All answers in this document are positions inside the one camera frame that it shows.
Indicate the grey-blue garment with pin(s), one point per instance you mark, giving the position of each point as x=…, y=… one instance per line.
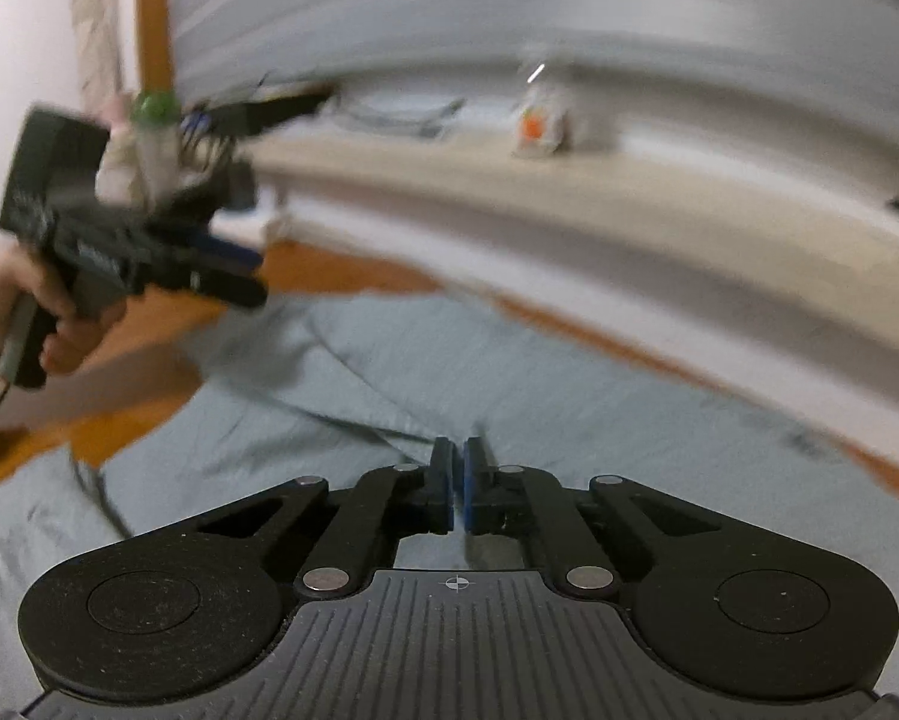
x=494, y=390

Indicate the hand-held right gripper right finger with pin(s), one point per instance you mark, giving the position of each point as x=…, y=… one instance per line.
x=470, y=499

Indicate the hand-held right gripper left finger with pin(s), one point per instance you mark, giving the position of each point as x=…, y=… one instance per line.
x=443, y=499

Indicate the clear bottle orange label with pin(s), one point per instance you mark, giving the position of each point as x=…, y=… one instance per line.
x=539, y=127

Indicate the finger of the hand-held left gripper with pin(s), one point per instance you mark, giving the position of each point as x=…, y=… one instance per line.
x=232, y=289
x=228, y=251

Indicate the beige window sill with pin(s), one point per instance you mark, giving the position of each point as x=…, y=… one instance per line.
x=569, y=195

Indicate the white window blind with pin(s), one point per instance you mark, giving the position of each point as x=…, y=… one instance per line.
x=494, y=7

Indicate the green cap bottle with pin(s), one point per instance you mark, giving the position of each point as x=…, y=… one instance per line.
x=155, y=116

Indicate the beige curtain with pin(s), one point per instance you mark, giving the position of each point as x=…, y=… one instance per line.
x=97, y=22

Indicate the black device on sill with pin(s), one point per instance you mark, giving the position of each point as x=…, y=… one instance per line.
x=269, y=111

